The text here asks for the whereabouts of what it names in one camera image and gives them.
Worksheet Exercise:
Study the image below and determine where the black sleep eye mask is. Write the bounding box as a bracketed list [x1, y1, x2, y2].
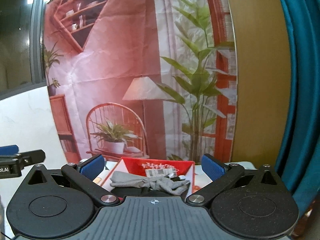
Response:
[111, 187, 185, 198]

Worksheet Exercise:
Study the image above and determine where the living room printed backdrop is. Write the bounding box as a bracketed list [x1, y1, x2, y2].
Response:
[43, 0, 237, 163]

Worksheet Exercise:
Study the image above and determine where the grey knitted cloth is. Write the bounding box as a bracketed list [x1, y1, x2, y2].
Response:
[110, 171, 190, 196]

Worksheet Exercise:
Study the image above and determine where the teal blue curtain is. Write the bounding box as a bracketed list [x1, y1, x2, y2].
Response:
[276, 0, 319, 216]

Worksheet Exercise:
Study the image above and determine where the cartoon bear table cloth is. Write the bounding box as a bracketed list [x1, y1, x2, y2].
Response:
[0, 157, 261, 240]

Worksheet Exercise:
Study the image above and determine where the red strawberry cardboard box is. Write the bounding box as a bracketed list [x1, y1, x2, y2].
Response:
[101, 157, 195, 198]

